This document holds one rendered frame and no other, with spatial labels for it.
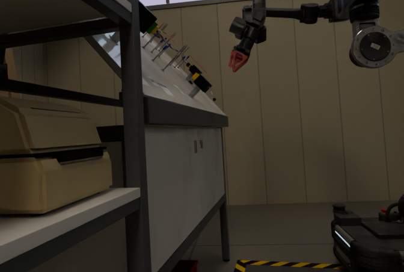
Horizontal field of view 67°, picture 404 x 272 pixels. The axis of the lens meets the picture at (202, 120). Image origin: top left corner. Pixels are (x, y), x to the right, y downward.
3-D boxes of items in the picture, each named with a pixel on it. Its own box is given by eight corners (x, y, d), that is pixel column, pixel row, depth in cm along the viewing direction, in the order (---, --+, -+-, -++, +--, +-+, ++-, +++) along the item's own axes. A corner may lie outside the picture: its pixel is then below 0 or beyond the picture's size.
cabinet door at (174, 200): (202, 219, 131) (197, 127, 133) (150, 280, 78) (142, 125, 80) (198, 219, 131) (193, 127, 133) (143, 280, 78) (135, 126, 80)
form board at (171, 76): (139, 100, 75) (145, 94, 75) (-69, -134, 95) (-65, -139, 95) (224, 117, 190) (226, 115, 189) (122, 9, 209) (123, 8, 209)
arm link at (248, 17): (250, 4, 193) (250, 21, 200) (241, 5, 193) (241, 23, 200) (267, 24, 158) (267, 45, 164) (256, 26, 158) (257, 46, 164)
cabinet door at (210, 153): (226, 193, 184) (222, 127, 186) (204, 219, 131) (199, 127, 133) (222, 193, 185) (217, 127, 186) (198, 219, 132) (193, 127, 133)
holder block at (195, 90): (202, 111, 129) (219, 94, 127) (184, 90, 131) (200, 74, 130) (205, 111, 133) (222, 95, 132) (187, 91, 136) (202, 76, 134)
